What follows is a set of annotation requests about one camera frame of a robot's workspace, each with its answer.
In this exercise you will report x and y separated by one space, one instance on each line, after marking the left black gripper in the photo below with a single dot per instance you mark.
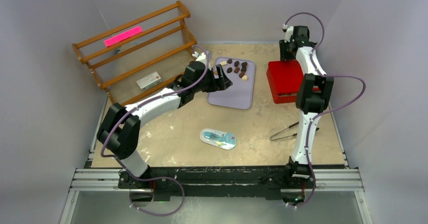
215 84

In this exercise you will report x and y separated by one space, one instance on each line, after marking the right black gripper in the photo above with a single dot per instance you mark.
282 45

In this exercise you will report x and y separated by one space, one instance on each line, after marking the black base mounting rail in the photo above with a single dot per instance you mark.
271 182

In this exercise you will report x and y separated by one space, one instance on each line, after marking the red box lid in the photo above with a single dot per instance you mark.
284 77

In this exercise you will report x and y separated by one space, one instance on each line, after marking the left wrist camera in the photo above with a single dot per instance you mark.
203 57

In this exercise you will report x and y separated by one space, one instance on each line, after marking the aluminium frame rail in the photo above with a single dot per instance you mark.
329 178

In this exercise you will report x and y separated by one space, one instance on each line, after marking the wooden tiered shelf rack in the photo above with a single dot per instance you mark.
164 46

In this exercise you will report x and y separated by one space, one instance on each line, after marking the red chocolate box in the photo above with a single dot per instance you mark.
288 97

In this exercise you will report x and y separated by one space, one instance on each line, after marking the pink sticky note strip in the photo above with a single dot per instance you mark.
122 36

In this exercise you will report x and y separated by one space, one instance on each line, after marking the blue correction tape package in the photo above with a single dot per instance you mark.
220 139

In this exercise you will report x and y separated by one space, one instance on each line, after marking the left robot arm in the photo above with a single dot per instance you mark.
119 130

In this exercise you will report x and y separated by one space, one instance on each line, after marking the lavender plastic tray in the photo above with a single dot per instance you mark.
239 95

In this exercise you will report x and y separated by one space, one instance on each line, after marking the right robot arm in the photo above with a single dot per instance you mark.
312 97

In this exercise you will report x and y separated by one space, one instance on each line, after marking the small white stationery box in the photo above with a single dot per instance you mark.
149 81

